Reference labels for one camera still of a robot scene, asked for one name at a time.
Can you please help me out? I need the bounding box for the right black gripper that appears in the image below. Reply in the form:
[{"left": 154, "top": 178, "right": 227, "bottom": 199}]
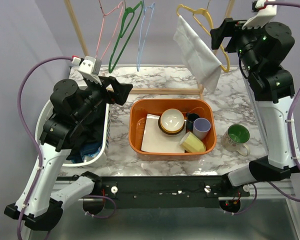
[{"left": 208, "top": 16, "right": 267, "bottom": 75}]

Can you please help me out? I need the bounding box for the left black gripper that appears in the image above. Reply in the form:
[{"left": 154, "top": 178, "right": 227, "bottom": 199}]
[{"left": 74, "top": 73, "right": 134, "bottom": 122}]

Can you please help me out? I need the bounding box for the grey white garment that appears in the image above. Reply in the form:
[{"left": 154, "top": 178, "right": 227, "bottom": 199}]
[{"left": 173, "top": 15, "right": 222, "bottom": 94}]

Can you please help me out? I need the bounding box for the yellow hanger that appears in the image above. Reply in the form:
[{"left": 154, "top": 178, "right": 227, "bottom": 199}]
[{"left": 176, "top": 3, "right": 231, "bottom": 73}]

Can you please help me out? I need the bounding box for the black garment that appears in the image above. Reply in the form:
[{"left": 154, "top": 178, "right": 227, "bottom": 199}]
[{"left": 66, "top": 103, "right": 106, "bottom": 162}]

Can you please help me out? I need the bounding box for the dark blue denim skirt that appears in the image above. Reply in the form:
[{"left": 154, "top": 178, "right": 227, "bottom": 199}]
[{"left": 68, "top": 142, "right": 102, "bottom": 164}]

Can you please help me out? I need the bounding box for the light blue hanger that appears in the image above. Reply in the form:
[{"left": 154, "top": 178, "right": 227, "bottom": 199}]
[{"left": 136, "top": 0, "right": 156, "bottom": 72}]

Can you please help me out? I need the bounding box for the green hanger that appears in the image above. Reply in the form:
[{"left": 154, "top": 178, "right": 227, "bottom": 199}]
[{"left": 108, "top": 0, "right": 144, "bottom": 74}]

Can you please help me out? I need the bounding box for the pink wire hanger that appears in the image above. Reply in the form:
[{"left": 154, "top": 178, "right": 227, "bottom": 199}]
[{"left": 95, "top": 0, "right": 124, "bottom": 60}]

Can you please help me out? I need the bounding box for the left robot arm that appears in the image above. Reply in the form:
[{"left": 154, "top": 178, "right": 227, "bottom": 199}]
[{"left": 4, "top": 76, "right": 133, "bottom": 232}]

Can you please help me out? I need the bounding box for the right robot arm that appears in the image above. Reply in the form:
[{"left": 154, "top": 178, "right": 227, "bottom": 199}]
[{"left": 210, "top": 18, "right": 300, "bottom": 196}]

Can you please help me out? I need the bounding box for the wooden clothes rack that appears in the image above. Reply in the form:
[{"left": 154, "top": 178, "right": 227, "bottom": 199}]
[{"left": 63, "top": 0, "right": 235, "bottom": 99}]

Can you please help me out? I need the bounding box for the white bowl with dark rim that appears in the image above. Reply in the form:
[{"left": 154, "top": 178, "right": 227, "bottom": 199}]
[{"left": 158, "top": 108, "right": 185, "bottom": 136}]

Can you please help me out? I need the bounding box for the white square plate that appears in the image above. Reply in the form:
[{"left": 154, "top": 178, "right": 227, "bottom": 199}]
[{"left": 141, "top": 114, "right": 186, "bottom": 154}]

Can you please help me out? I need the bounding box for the white laundry basket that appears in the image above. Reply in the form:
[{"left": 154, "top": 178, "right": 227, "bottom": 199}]
[{"left": 34, "top": 86, "right": 111, "bottom": 168}]

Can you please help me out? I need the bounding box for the black cup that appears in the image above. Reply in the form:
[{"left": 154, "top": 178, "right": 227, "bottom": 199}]
[{"left": 185, "top": 112, "right": 200, "bottom": 132}]

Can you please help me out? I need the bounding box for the orange plastic tub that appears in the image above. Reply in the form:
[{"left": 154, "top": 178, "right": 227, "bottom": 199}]
[{"left": 129, "top": 98, "right": 217, "bottom": 161}]

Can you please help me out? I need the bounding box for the lavender cup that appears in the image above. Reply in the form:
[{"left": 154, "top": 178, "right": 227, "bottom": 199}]
[{"left": 192, "top": 117, "right": 211, "bottom": 140}]

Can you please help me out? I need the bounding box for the yellow cup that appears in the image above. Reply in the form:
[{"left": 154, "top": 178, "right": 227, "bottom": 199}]
[{"left": 179, "top": 131, "right": 206, "bottom": 153}]

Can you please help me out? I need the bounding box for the white floral mug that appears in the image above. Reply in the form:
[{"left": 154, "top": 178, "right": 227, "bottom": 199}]
[{"left": 221, "top": 129, "right": 251, "bottom": 157}]

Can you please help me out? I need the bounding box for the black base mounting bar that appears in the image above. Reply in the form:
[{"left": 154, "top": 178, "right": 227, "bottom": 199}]
[{"left": 91, "top": 175, "right": 250, "bottom": 209}]

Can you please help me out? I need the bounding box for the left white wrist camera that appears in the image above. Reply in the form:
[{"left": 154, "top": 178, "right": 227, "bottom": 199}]
[{"left": 71, "top": 55, "right": 102, "bottom": 85}]

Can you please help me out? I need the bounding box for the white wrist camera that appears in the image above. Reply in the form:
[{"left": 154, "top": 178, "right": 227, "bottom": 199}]
[
  {"left": 241, "top": 0, "right": 277, "bottom": 30},
  {"left": 71, "top": 55, "right": 102, "bottom": 85}
]

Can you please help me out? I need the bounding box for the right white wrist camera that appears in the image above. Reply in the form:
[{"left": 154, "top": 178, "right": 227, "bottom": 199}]
[{"left": 241, "top": 0, "right": 277, "bottom": 30}]

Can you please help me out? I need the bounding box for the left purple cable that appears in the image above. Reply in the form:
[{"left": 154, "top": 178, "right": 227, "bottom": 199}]
[{"left": 16, "top": 56, "right": 117, "bottom": 240}]

